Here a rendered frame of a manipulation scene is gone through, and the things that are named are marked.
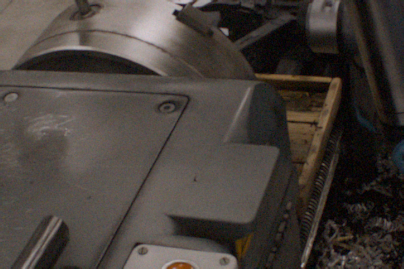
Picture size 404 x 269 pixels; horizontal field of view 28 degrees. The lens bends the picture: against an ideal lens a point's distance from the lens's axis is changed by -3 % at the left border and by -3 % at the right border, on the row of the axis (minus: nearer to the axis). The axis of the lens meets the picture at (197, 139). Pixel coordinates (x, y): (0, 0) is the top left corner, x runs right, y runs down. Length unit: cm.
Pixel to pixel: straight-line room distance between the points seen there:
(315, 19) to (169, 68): 33
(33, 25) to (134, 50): 294
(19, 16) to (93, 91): 317
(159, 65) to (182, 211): 29
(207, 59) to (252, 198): 33
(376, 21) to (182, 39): 23
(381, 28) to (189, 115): 34
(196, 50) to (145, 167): 28
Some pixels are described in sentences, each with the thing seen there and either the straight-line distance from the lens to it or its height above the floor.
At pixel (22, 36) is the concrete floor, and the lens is 374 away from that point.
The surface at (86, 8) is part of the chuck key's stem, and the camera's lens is 95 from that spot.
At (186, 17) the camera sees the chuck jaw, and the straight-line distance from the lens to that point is 96.
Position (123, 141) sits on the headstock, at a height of 126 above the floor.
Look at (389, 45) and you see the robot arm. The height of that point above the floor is 115.
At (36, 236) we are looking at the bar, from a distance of 59.
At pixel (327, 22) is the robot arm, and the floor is 110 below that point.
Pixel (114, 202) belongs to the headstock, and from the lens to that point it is 64.
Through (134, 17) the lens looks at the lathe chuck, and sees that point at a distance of 93.
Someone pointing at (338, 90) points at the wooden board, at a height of 90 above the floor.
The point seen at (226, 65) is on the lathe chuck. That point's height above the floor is 117.
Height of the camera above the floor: 165
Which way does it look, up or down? 36 degrees down
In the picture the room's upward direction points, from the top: 10 degrees counter-clockwise
